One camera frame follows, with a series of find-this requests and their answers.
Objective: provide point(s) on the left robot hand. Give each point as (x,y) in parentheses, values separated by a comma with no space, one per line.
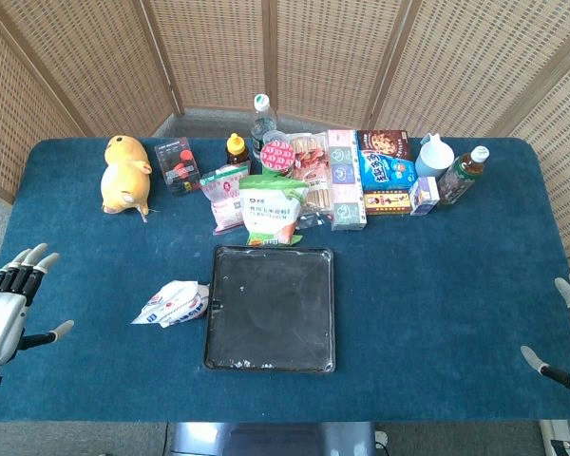
(0,313)

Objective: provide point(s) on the white snack packet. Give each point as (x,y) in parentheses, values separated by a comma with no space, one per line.
(176,306)

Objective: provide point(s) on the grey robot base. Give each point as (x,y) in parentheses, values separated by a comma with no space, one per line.
(271,439)

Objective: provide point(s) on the blue carpet table cover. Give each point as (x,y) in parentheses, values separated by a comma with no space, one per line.
(432,294)

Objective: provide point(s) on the yellow plush toy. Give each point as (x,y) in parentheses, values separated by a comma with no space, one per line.
(123,176)

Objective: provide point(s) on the green tea bottle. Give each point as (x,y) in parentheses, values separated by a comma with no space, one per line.
(461,178)

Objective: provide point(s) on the small purple white carton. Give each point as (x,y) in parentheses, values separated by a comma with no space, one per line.
(423,195)

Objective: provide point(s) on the clear box with black-red parts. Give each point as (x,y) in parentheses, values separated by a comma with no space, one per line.
(176,166)

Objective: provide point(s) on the light blue mug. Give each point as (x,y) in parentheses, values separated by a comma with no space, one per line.
(432,159)

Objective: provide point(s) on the yellow and red flat box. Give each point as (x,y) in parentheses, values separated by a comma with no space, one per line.
(387,202)

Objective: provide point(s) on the pink and white powder bag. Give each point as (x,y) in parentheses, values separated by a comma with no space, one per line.
(223,199)

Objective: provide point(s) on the black baking tray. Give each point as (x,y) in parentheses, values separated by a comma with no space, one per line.
(271,313)

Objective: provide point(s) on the blue cookie box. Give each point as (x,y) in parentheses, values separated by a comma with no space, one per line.
(385,159)

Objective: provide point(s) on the honey bottle with yellow cap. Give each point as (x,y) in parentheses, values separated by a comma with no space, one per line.
(237,151)

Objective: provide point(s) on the corn starch bag, green top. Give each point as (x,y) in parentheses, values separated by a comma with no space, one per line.
(271,211)

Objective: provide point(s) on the pastel tissue pack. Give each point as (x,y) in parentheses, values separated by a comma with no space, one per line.
(346,185)

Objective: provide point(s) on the clear water bottle, white cap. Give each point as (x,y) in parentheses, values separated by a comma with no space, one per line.
(262,123)

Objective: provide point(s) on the clear biscuit stick packet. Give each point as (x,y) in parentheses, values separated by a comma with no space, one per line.
(313,166)

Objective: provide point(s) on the woven wooden folding screen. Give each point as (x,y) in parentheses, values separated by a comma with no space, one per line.
(209,52)

